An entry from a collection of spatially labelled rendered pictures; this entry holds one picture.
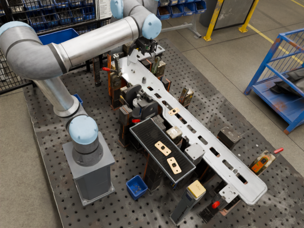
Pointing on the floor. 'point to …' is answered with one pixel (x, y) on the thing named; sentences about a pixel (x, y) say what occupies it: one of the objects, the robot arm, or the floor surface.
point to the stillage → (282, 85)
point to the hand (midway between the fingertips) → (139, 60)
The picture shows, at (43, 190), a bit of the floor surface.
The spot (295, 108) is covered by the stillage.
